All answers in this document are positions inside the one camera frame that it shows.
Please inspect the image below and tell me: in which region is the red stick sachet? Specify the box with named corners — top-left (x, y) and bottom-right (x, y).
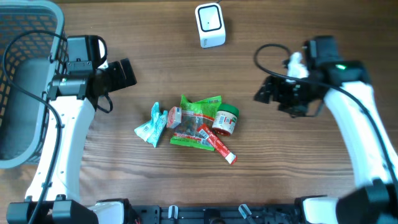
top-left (197, 124), bottom-right (237, 165)

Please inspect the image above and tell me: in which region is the teal snack packet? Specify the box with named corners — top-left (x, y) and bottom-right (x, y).
top-left (134, 102), bottom-right (168, 147)

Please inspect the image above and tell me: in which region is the black cable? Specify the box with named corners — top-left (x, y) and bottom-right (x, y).
top-left (253, 43), bottom-right (398, 187)
top-left (2, 29), bottom-right (68, 224)

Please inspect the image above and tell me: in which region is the left black cable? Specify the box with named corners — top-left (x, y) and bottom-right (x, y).
top-left (2, 29), bottom-right (68, 224)

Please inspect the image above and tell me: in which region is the green lid spice jar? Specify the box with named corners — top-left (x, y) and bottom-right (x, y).
top-left (212, 104), bottom-right (239, 136)

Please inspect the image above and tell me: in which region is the grey plastic mesh basket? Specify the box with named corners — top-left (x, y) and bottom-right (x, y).
top-left (1, 1), bottom-right (68, 169)

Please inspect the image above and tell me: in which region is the green snack bag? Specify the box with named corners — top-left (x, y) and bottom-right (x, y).
top-left (170, 95), bottom-right (222, 151)

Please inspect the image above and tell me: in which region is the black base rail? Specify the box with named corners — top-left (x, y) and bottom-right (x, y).
top-left (132, 204), bottom-right (300, 224)

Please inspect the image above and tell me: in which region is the small red white packet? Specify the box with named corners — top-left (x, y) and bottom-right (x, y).
top-left (167, 106), bottom-right (182, 129)

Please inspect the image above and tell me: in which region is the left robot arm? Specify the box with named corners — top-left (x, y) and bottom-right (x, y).
top-left (6, 35), bottom-right (139, 223)

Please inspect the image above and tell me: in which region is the right black cable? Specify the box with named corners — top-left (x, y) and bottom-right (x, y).
top-left (253, 43), bottom-right (398, 187)

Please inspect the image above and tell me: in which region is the white barcode scanner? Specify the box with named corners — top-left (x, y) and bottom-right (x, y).
top-left (195, 2), bottom-right (226, 49)

